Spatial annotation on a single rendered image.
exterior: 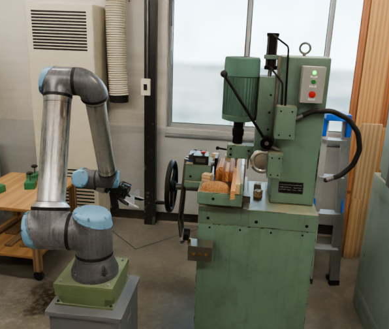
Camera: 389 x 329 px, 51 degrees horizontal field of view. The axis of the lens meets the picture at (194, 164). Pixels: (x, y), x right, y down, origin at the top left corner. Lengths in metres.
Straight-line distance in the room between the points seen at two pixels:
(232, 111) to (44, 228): 1.01
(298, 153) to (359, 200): 1.32
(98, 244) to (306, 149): 1.06
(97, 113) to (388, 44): 2.25
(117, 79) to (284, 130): 1.72
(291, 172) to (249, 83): 0.48
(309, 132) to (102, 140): 0.97
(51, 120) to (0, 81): 2.23
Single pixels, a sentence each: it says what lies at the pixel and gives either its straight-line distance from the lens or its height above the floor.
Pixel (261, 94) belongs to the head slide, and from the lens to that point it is 2.02.
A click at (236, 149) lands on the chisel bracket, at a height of 1.05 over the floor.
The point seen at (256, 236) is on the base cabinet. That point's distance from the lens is 2.07.
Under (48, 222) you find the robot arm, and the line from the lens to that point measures 1.68.
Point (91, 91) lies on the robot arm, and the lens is 1.74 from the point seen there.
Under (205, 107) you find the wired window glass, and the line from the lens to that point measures 3.46.
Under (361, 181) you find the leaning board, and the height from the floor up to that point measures 0.61.
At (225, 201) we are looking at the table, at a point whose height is 0.86.
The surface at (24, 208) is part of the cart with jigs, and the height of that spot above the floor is 0.53.
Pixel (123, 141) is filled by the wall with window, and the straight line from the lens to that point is 3.57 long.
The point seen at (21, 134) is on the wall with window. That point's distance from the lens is 3.93.
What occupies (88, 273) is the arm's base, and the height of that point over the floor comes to 0.69.
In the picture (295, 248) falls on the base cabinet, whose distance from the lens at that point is 2.10.
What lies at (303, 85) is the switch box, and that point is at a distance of 1.92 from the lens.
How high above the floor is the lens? 1.57
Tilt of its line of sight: 17 degrees down
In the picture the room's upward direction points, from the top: 2 degrees clockwise
